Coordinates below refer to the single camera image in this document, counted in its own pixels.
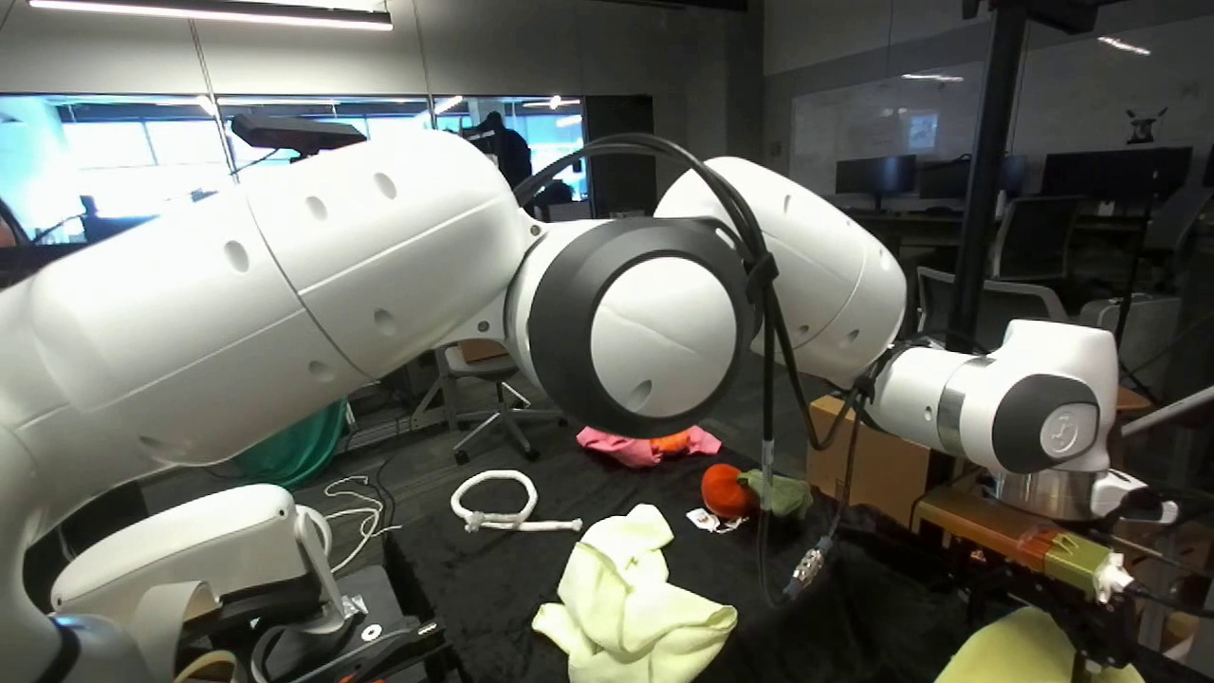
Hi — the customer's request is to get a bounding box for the ceiling light strip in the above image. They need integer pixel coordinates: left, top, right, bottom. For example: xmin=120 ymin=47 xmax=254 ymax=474
xmin=21 ymin=0 xmax=394 ymax=34

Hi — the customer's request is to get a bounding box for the grey office chair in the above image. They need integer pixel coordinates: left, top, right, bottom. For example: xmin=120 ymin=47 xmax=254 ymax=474
xmin=408 ymin=339 xmax=566 ymax=468

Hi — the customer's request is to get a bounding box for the orange plush tomato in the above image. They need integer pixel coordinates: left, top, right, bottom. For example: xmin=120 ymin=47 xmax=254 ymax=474
xmin=683 ymin=458 xmax=815 ymax=540

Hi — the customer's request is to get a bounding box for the white framed mesh chair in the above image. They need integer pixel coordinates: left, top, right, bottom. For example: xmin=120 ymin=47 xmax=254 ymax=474
xmin=913 ymin=195 xmax=1078 ymax=345

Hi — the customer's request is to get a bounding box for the pink orange cloth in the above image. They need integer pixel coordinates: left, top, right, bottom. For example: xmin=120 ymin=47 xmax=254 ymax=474
xmin=571 ymin=420 xmax=729 ymax=474

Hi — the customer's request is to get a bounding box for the black clamp mount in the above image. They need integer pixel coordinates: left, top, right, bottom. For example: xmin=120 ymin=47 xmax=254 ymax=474
xmin=244 ymin=592 xmax=446 ymax=683

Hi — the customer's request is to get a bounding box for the black velvet table cloth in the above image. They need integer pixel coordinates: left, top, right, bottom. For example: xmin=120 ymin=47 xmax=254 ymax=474
xmin=384 ymin=434 xmax=1214 ymax=683

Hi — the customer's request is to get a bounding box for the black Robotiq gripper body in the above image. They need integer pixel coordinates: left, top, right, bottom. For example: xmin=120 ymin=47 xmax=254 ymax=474
xmin=1065 ymin=592 xmax=1150 ymax=678

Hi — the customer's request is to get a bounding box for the black computer monitor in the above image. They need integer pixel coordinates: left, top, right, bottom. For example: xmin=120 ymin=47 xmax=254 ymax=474
xmin=1037 ymin=143 xmax=1196 ymax=205
xmin=832 ymin=151 xmax=918 ymax=205

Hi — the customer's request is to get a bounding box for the green draped cloth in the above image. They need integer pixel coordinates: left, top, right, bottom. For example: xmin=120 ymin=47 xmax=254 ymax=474
xmin=230 ymin=397 xmax=355 ymax=488

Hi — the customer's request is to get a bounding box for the white floor cable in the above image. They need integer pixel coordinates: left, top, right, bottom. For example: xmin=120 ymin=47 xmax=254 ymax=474
xmin=297 ymin=468 xmax=401 ymax=579

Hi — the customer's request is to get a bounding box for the person in beige top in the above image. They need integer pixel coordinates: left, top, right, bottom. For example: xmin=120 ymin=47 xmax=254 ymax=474
xmin=0 ymin=197 xmax=33 ymax=294

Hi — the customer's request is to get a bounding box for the person in dark clothes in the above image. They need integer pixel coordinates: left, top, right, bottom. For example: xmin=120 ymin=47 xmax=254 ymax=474
xmin=471 ymin=111 xmax=540 ymax=190

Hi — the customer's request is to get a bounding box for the bright yellow towel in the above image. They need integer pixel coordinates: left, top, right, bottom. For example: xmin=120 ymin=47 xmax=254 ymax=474
xmin=933 ymin=605 xmax=1150 ymax=683

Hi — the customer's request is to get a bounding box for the pale cream cloth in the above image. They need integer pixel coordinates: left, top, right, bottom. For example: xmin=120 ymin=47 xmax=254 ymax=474
xmin=526 ymin=501 xmax=742 ymax=683

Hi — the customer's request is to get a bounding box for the white tube loop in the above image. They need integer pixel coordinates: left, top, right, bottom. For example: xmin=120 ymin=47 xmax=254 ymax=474
xmin=446 ymin=468 xmax=589 ymax=540

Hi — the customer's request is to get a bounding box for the black camera on stand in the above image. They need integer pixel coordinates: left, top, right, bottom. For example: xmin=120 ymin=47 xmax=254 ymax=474
xmin=227 ymin=111 xmax=373 ymax=157

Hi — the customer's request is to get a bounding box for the cardboard box with black tape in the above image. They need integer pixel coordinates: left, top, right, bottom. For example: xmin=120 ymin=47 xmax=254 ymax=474
xmin=804 ymin=390 xmax=941 ymax=534

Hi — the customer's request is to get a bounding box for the black vertical pole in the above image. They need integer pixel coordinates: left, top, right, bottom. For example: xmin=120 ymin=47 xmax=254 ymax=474
xmin=944 ymin=0 xmax=1033 ymax=353

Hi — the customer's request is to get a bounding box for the grey metal rail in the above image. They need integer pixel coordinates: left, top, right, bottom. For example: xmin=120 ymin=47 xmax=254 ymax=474
xmin=1116 ymin=378 xmax=1214 ymax=445

